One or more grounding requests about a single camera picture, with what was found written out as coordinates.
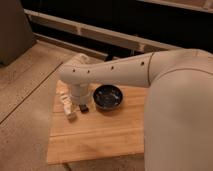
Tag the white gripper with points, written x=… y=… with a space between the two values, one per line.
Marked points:
x=80 y=94

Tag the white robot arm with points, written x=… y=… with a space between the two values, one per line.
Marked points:
x=178 y=115

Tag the white sponge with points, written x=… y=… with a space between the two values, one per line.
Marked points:
x=67 y=106

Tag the dark ceramic bowl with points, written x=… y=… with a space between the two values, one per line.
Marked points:
x=107 y=97

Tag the black rectangular block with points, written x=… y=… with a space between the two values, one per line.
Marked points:
x=83 y=108

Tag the wooden table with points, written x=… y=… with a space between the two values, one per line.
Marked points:
x=97 y=134

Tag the grey cabinet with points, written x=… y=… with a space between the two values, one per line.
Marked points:
x=16 y=35

